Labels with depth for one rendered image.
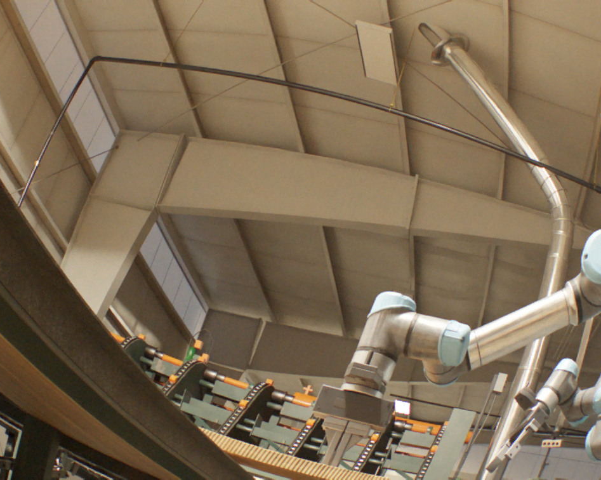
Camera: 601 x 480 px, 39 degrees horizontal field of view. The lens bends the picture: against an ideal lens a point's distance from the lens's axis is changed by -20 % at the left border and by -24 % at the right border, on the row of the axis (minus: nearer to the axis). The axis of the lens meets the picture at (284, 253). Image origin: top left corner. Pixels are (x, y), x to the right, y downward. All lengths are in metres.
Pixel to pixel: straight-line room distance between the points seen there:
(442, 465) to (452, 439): 0.24
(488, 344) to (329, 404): 0.33
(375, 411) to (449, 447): 5.88
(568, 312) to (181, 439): 0.83
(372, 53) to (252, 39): 2.01
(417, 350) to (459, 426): 5.90
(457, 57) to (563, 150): 2.73
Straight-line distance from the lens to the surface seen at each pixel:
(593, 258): 1.66
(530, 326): 1.77
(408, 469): 8.09
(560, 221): 9.24
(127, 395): 1.06
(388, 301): 1.68
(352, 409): 1.63
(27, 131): 12.20
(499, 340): 1.76
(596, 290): 1.69
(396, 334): 1.65
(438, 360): 1.66
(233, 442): 1.59
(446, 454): 7.49
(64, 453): 2.63
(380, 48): 10.17
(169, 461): 1.66
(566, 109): 11.29
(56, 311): 0.83
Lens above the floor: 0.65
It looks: 19 degrees up
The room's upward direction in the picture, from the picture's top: 21 degrees clockwise
